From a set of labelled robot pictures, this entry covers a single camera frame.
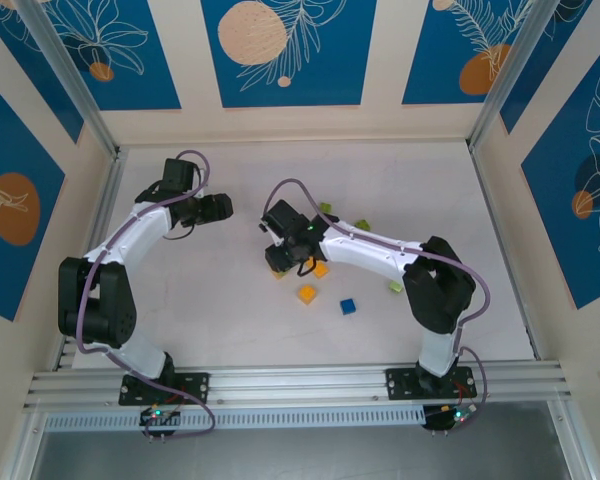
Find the grey slotted cable duct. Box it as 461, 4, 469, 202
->
44, 405, 426, 431

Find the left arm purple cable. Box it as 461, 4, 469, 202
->
74, 149, 217, 441

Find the grey metal plate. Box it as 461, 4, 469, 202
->
29, 399, 571, 480

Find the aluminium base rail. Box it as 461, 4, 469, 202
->
22, 363, 574, 409

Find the controller circuit board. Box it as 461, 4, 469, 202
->
424, 404, 479, 432
139, 407, 182, 427

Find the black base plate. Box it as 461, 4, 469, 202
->
385, 367, 474, 401
118, 372, 211, 406

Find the aluminium side rail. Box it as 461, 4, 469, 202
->
52, 147, 129, 374
467, 147, 544, 361

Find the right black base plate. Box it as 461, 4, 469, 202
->
385, 367, 474, 401

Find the right controller circuit board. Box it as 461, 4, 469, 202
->
424, 404, 479, 432

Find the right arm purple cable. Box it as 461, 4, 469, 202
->
263, 178, 492, 414

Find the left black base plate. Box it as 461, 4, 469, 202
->
118, 372, 211, 406

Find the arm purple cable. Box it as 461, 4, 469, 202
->
263, 178, 492, 414
74, 149, 217, 441

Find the aluminium frame bar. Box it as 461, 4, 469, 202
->
547, 399, 591, 480
2, 407, 49, 480

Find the left controller circuit board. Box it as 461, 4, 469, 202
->
139, 407, 182, 427

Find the aluminium corner post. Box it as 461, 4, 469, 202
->
467, 0, 556, 154
14, 0, 121, 159

